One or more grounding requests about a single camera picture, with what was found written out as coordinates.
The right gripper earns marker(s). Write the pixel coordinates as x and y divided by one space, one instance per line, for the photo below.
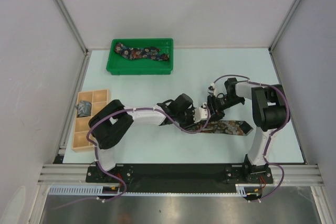
215 112

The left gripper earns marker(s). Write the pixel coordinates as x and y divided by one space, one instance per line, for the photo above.
190 125

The orange grey patterned tie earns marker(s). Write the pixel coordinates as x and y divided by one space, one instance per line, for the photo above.
228 127

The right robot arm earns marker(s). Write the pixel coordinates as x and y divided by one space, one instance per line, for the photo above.
270 112

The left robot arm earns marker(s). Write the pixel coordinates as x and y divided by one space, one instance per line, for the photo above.
109 125

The dark floral tie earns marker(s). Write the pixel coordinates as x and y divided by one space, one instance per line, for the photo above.
131 53

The green plastic bin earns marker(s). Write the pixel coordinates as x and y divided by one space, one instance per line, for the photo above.
117 65

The rolled grey tie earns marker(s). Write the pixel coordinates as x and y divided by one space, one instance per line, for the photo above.
83 108

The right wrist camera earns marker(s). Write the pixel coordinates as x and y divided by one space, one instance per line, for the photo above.
212 90

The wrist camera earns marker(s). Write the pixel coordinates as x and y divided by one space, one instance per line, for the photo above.
212 90
201 113

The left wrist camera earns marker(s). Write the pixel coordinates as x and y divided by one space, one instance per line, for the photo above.
201 113

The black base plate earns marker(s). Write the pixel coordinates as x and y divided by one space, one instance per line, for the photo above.
180 175

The white cable duct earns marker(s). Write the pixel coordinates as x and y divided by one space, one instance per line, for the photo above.
233 190

